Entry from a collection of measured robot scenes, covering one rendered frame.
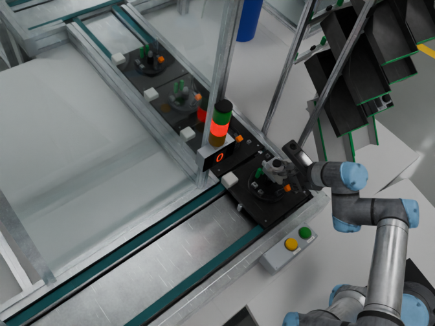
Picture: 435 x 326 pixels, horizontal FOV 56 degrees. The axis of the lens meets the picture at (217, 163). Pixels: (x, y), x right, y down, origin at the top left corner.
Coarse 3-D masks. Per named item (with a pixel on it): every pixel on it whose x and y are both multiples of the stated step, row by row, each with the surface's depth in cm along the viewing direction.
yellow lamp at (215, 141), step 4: (208, 136) 120; (212, 136) 117; (216, 136) 116; (220, 136) 116; (224, 136) 117; (208, 140) 120; (212, 140) 118; (216, 140) 117; (220, 140) 117; (224, 140) 119; (212, 144) 119; (216, 144) 119; (220, 144) 119
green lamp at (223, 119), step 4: (216, 112) 108; (212, 116) 112; (216, 116) 109; (220, 116) 108; (224, 116) 108; (228, 116) 109; (216, 120) 110; (220, 120) 110; (224, 120) 110; (228, 120) 111; (220, 124) 111; (224, 124) 111
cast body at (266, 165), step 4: (264, 160) 142; (272, 160) 138; (276, 160) 137; (264, 164) 142; (268, 164) 137; (272, 164) 137; (276, 164) 136; (280, 164) 136; (264, 168) 140; (268, 168) 138; (264, 172) 141; (268, 176) 141; (272, 176) 139; (272, 180) 140
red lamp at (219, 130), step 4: (212, 120) 112; (212, 124) 113; (216, 124) 112; (228, 124) 113; (212, 128) 114; (216, 128) 113; (220, 128) 112; (224, 128) 113; (212, 132) 115; (216, 132) 114; (220, 132) 114; (224, 132) 114
